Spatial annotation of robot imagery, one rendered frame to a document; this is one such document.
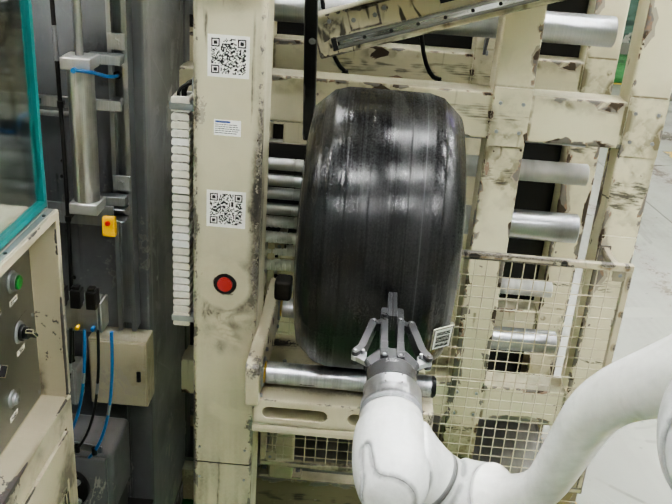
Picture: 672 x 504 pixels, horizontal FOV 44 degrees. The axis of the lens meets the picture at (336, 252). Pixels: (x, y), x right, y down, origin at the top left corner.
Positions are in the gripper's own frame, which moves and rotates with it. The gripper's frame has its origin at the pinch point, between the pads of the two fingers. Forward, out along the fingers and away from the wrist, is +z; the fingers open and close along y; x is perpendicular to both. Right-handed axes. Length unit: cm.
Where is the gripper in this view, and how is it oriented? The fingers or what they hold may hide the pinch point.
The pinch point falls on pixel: (392, 310)
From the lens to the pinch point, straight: 141.9
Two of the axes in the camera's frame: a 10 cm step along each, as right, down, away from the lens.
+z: 0.6, -5.3, 8.5
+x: -0.6, 8.4, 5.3
